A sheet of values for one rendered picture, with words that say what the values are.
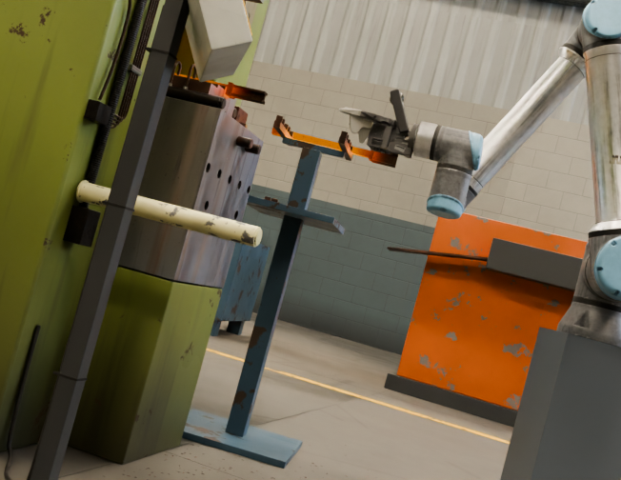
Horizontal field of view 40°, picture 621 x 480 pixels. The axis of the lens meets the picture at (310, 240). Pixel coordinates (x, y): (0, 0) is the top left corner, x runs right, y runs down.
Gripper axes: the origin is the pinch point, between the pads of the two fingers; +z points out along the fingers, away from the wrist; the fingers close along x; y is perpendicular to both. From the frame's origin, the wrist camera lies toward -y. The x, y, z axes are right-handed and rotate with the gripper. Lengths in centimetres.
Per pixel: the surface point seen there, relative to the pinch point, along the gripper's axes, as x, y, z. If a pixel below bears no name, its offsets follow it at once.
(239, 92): -0.6, 0.5, 29.4
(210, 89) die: -11.8, 3.4, 32.8
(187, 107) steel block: -16.0, 10.0, 35.9
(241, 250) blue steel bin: 354, 37, 136
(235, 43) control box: -69, 5, 6
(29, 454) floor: -32, 100, 43
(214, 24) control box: -71, 3, 10
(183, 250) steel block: -15, 45, 27
